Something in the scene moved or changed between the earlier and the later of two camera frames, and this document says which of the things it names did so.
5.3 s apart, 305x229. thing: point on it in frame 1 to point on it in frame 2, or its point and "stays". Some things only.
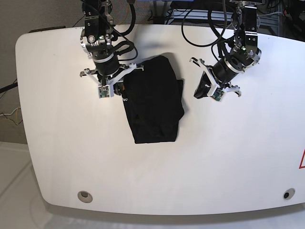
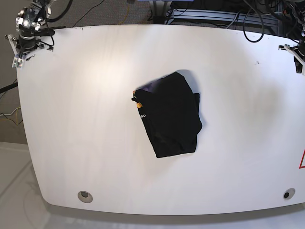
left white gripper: [117, 87] to [28, 53]
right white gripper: [203, 89] to [299, 64]
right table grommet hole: [289, 193] stays
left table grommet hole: [85, 196] stays
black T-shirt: [153, 98] to [170, 109]
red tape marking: [301, 160] stays
